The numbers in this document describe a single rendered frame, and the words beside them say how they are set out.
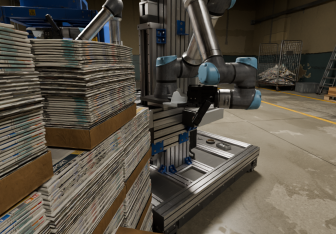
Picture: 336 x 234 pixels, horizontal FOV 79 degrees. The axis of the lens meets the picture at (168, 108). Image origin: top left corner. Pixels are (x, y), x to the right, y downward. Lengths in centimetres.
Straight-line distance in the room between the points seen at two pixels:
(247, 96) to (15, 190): 70
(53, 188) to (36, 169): 6
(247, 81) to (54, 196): 66
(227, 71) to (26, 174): 60
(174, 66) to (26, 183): 92
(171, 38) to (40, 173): 117
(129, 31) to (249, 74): 935
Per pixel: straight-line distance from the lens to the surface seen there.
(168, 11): 139
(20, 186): 35
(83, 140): 47
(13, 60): 33
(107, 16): 156
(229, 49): 1113
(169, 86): 112
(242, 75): 76
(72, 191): 45
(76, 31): 167
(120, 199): 67
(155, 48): 136
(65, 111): 48
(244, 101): 80
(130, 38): 996
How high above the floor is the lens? 102
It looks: 13 degrees down
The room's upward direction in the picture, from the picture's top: straight up
